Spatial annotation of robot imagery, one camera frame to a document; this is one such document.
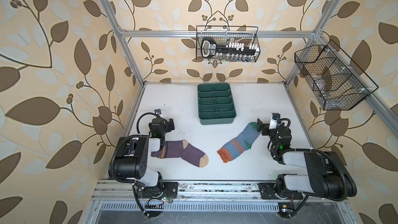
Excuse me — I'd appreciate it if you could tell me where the purple sock beige toe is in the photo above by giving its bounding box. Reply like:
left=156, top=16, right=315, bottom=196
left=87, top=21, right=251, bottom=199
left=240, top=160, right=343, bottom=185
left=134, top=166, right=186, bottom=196
left=151, top=140, right=209, bottom=168

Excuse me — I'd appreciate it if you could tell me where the blue grey sock green toe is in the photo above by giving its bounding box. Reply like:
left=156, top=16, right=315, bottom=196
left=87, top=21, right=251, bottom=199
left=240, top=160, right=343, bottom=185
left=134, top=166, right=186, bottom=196
left=217, top=122, right=260, bottom=163

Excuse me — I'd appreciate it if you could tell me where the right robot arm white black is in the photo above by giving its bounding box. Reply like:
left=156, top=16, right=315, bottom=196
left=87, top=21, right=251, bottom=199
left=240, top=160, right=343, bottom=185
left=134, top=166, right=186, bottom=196
left=257, top=116, right=358, bottom=201

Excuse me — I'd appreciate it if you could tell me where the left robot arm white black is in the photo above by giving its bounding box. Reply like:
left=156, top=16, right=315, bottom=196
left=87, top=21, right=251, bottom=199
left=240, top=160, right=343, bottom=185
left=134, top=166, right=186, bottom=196
left=108, top=109, right=175, bottom=194

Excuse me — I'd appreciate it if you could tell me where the green divided plastic tray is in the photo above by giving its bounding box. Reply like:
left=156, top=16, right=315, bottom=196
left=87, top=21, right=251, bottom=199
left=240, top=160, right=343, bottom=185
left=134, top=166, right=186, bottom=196
left=197, top=83, right=237, bottom=125

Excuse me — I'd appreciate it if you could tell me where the black tool in basket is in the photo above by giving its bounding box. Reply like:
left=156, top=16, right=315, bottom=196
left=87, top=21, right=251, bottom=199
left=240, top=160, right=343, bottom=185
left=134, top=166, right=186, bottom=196
left=199, top=37, right=261, bottom=60

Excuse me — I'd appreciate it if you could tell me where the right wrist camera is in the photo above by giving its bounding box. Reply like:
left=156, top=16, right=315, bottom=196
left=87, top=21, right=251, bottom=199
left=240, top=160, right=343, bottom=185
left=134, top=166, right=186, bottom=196
left=269, top=112, right=281, bottom=130

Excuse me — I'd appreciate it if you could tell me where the black wire basket right wall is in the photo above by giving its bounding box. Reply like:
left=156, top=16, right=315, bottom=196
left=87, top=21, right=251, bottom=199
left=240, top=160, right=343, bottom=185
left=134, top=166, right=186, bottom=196
left=294, top=40, right=379, bottom=111

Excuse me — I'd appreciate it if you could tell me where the black wire basket wall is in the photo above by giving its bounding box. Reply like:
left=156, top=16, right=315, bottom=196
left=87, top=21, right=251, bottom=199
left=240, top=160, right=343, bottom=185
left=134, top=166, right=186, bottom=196
left=195, top=25, right=261, bottom=63
left=294, top=40, right=379, bottom=111

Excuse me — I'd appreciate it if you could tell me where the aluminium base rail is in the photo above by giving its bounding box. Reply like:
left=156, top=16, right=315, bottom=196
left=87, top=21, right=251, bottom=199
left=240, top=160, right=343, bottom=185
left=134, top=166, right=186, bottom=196
left=90, top=179, right=349, bottom=214

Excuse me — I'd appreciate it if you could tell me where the black wire basket back wall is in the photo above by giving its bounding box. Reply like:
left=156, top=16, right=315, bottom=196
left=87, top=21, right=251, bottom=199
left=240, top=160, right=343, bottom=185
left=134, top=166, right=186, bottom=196
left=195, top=25, right=261, bottom=63

